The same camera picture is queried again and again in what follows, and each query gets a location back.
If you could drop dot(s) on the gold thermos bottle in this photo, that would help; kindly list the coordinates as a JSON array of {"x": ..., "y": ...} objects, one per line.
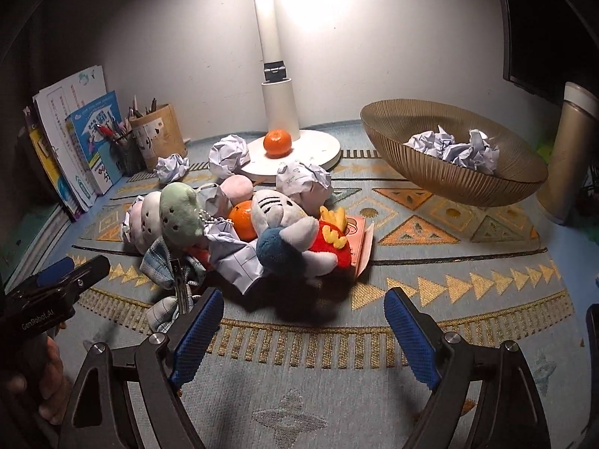
[{"x": 568, "y": 159}]

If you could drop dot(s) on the pink box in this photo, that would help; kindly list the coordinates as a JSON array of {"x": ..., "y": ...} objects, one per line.
[{"x": 361, "y": 243}]

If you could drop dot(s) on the black mesh pen holder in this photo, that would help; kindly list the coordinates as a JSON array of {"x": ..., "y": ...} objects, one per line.
[{"x": 126, "y": 154}]

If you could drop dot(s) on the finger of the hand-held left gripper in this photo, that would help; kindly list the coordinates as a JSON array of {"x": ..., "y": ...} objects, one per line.
[
  {"x": 51, "y": 272},
  {"x": 89, "y": 269}
]

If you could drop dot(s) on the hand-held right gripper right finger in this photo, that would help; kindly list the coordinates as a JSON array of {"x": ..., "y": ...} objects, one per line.
[{"x": 412, "y": 336}]

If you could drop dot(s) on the red fries plush toy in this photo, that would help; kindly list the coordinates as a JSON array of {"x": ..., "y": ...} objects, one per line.
[{"x": 334, "y": 243}]

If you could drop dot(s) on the teal book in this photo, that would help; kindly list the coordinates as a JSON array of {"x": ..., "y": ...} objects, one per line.
[{"x": 23, "y": 238}]

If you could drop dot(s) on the bunch of pencils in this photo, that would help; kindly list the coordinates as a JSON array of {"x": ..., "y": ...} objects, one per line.
[{"x": 142, "y": 106}]

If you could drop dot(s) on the stack of books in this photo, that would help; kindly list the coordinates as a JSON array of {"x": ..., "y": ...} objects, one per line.
[{"x": 70, "y": 103}]

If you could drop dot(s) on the crumpled white paper ball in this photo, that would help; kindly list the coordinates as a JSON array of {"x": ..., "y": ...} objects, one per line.
[
  {"x": 213, "y": 199},
  {"x": 229, "y": 154},
  {"x": 428, "y": 142},
  {"x": 304, "y": 182},
  {"x": 470, "y": 152},
  {"x": 172, "y": 168}
]

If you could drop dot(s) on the white desk lamp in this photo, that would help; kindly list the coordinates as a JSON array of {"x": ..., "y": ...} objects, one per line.
[{"x": 281, "y": 103}]

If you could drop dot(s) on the orange fruit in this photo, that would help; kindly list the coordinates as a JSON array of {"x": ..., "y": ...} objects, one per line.
[{"x": 277, "y": 144}]

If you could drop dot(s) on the grey shark plush toy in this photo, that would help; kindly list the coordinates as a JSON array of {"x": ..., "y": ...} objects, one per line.
[{"x": 281, "y": 215}]

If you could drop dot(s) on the pink white green plush toy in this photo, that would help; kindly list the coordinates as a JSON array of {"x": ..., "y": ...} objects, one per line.
[{"x": 180, "y": 210}]

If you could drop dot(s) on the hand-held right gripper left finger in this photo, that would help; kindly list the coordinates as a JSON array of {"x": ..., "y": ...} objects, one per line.
[{"x": 196, "y": 336}]

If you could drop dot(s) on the gridded paper sheet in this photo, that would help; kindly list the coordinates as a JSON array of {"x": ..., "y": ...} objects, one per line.
[{"x": 234, "y": 257}]

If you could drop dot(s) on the black monitor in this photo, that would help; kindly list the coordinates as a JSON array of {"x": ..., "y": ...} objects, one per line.
[{"x": 538, "y": 32}]

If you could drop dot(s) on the brown ribbed glass bowl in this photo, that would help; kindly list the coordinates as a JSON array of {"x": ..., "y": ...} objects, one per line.
[{"x": 421, "y": 177}]

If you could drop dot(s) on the bunch of pens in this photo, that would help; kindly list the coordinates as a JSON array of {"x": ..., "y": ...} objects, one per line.
[{"x": 110, "y": 132}]

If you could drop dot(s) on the person's left hand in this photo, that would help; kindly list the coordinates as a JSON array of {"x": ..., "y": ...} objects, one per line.
[{"x": 52, "y": 374}]

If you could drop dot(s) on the orange wrapper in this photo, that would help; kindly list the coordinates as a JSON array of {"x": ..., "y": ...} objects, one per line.
[{"x": 243, "y": 222}]

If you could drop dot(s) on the patterned blue table mat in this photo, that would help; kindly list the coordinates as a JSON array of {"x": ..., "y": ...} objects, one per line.
[{"x": 327, "y": 383}]

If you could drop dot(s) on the blue book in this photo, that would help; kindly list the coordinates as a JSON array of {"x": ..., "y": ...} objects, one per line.
[{"x": 96, "y": 126}]

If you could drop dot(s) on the yellow book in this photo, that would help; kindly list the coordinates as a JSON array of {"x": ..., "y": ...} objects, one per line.
[{"x": 42, "y": 159}]

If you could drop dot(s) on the blue plaid cloth bow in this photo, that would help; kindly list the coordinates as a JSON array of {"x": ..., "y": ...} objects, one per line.
[{"x": 161, "y": 266}]

